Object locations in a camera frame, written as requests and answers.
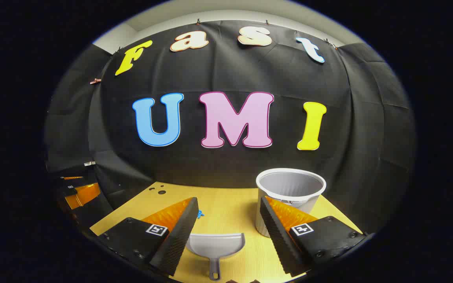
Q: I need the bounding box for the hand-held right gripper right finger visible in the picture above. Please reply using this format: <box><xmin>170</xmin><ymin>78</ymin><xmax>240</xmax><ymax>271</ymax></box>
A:
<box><xmin>260</xmin><ymin>196</ymin><xmax>367</xmax><ymax>276</ymax></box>

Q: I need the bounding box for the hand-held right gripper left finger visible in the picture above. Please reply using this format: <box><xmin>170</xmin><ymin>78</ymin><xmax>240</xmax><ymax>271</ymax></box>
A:
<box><xmin>95</xmin><ymin>197</ymin><xmax>199</xmax><ymax>276</ymax></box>

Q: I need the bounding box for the grey plastic dustpan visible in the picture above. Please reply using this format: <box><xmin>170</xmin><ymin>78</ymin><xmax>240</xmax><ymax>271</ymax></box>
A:
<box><xmin>186</xmin><ymin>233</ymin><xmax>246</xmax><ymax>281</ymax></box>

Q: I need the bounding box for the white plastic garbage bin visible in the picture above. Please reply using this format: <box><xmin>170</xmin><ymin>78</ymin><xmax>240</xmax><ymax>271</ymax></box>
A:
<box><xmin>256</xmin><ymin>168</ymin><xmax>327</xmax><ymax>238</ymax></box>

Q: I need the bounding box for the yellow wooden desktop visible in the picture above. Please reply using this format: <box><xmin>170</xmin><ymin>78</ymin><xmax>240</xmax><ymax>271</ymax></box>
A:
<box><xmin>89</xmin><ymin>181</ymin><xmax>363</xmax><ymax>283</ymax></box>

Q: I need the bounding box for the black backdrop cloth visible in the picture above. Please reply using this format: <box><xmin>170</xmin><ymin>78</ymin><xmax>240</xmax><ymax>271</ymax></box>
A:
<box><xmin>45</xmin><ymin>20</ymin><xmax>416</xmax><ymax>236</ymax></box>

